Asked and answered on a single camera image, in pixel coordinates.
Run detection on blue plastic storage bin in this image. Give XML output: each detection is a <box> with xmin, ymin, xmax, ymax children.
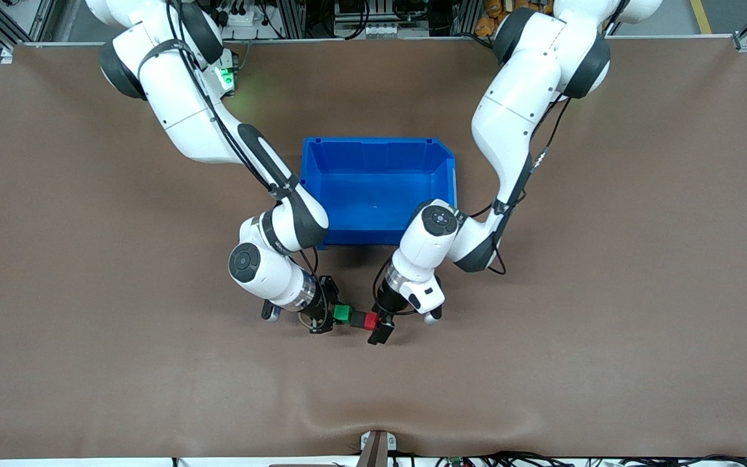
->
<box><xmin>300</xmin><ymin>137</ymin><xmax>458</xmax><ymax>249</ymax></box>

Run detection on metal table clamp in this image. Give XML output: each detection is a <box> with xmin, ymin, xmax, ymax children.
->
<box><xmin>359</xmin><ymin>429</ymin><xmax>398</xmax><ymax>467</ymax></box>

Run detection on brown table mat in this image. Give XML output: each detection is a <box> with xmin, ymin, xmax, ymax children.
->
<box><xmin>0</xmin><ymin>36</ymin><xmax>747</xmax><ymax>459</ymax></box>

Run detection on white power strip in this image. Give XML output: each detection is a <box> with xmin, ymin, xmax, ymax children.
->
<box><xmin>207</xmin><ymin>5</ymin><xmax>265</xmax><ymax>28</ymax></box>

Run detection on orange snack bags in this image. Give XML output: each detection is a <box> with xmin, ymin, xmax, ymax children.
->
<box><xmin>475</xmin><ymin>0</ymin><xmax>554</xmax><ymax>38</ymax></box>

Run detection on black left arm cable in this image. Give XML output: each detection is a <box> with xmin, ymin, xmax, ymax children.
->
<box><xmin>372</xmin><ymin>84</ymin><xmax>574</xmax><ymax>316</ymax></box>

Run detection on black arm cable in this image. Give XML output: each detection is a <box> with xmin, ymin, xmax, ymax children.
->
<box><xmin>372</xmin><ymin>84</ymin><xmax>574</xmax><ymax>316</ymax></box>
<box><xmin>166</xmin><ymin>0</ymin><xmax>330</xmax><ymax>311</ymax></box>

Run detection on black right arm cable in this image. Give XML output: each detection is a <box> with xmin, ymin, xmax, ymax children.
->
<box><xmin>166</xmin><ymin>0</ymin><xmax>330</xmax><ymax>311</ymax></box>

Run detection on black cables below table edge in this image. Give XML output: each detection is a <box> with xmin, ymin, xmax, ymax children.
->
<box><xmin>392</xmin><ymin>450</ymin><xmax>747</xmax><ymax>467</ymax></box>

